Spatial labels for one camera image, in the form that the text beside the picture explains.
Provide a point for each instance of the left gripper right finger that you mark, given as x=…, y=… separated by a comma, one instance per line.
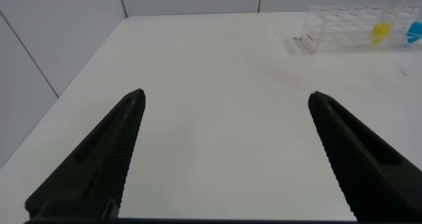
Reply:
x=362, y=158

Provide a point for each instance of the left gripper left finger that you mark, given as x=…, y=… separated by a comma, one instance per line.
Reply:
x=99, y=158

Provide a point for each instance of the blue pigment test tube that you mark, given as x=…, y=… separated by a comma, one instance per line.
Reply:
x=415, y=32

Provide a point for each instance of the yellow pigment test tube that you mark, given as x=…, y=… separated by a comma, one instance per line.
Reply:
x=381, y=31

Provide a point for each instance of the clear plastic test tube rack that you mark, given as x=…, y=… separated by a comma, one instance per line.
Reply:
x=343, y=29

